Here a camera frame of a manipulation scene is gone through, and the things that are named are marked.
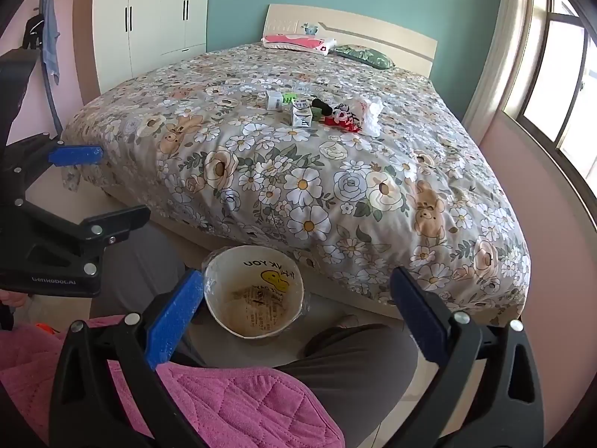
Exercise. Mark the red printed packet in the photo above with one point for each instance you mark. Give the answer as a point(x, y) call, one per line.
point(343, 120)

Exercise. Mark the hanging blue garment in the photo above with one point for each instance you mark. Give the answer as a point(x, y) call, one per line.
point(50, 32)

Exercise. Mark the white wardrobe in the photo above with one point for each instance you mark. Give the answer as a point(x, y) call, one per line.
point(154, 18)

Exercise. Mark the white printed carton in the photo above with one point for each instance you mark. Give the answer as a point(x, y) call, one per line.
point(302, 115)

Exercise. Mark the person's grey pants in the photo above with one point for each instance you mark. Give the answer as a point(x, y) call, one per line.
point(354, 378)

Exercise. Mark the hanging black garment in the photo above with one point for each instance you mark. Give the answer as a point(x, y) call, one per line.
point(32, 30)

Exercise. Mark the beige curtain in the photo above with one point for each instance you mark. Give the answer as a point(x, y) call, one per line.
point(494, 46)

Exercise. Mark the window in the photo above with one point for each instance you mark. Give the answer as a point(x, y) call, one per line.
point(555, 79)

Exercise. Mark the cream wooden bed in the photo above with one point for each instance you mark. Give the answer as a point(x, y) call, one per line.
point(373, 28)

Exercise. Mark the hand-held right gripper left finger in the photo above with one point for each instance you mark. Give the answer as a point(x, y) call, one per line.
point(173, 310)

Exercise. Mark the pink quilted jacket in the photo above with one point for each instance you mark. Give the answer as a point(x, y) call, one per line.
point(224, 396)

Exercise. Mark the small white box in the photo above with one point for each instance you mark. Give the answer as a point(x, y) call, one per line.
point(274, 100)

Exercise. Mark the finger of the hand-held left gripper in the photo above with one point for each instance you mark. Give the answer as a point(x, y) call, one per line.
point(119, 223)
point(77, 155)

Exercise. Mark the white paper bucket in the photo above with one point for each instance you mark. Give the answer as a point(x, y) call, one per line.
point(252, 308)

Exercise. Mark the green block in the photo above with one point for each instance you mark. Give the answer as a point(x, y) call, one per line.
point(318, 113)

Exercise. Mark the black cylinder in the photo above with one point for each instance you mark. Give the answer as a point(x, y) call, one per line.
point(322, 104)

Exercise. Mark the white plastic bag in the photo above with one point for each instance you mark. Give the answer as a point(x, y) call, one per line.
point(371, 112)

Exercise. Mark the floral printed blanket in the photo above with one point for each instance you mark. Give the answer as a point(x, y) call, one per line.
point(280, 172)

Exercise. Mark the green toothed toy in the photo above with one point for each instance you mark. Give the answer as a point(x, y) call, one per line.
point(291, 96)

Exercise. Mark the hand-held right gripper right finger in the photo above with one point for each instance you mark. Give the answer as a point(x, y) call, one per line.
point(419, 317)

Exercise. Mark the person's foot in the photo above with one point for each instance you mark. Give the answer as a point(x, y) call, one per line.
point(346, 321)

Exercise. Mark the green leaf pillow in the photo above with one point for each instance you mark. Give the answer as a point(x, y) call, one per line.
point(364, 55)

